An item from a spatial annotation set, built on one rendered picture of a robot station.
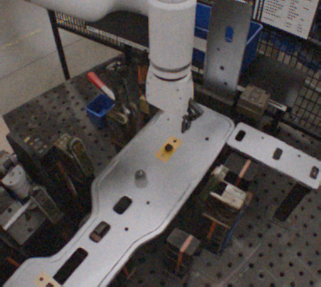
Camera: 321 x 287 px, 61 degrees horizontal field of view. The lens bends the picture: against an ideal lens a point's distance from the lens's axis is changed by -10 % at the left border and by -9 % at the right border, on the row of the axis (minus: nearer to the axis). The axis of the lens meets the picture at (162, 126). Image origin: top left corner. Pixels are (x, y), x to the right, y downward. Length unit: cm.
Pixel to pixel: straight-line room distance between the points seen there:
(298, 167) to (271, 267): 37
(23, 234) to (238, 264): 65
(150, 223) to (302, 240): 60
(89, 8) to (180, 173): 47
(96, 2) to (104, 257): 52
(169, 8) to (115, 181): 46
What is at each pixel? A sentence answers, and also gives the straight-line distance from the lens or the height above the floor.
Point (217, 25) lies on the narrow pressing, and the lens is 85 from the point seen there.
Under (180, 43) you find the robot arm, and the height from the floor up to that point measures 136.
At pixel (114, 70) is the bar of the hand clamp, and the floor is 120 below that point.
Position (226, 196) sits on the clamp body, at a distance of 71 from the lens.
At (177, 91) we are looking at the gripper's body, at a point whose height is 125.
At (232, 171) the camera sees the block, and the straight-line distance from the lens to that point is 83.
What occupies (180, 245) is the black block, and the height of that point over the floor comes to 99.
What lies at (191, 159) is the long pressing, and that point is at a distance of 81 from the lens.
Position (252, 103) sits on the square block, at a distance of 90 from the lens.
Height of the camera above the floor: 166
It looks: 49 degrees down
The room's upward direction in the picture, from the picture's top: straight up
